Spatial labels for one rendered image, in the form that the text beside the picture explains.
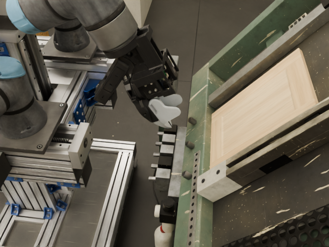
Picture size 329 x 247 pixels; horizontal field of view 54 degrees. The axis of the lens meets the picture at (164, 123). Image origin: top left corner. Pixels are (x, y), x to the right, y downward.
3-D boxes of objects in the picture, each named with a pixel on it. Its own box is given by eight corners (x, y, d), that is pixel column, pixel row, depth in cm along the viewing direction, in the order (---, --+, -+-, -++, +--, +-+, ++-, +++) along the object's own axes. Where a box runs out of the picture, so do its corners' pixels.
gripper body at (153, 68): (176, 97, 56) (142, 40, 49) (135, 111, 60) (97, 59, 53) (180, 71, 62) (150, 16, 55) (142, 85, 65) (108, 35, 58)
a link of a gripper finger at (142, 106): (157, 126, 61) (133, 91, 56) (150, 128, 61) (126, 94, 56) (160, 109, 64) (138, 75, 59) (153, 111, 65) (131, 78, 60)
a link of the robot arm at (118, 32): (80, 37, 50) (94, 13, 56) (97, 61, 53) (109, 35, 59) (120, 18, 47) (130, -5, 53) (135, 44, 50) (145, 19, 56)
